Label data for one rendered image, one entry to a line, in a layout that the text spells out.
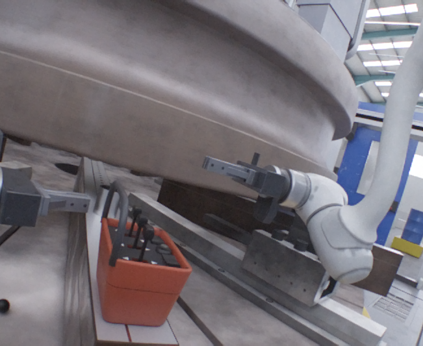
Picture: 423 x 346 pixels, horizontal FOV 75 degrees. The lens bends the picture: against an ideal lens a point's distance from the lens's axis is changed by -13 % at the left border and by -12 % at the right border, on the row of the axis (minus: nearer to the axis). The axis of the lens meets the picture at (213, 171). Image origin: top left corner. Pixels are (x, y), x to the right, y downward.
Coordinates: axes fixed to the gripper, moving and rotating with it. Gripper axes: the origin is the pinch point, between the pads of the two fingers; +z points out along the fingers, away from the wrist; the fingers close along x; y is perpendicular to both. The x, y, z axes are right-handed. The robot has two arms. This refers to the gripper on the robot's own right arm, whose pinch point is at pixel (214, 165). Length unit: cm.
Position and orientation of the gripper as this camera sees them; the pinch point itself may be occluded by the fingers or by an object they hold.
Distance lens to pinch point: 64.0
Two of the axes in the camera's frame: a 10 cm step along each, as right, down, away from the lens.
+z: -8.7, -2.5, -4.3
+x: 3.9, 1.9, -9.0
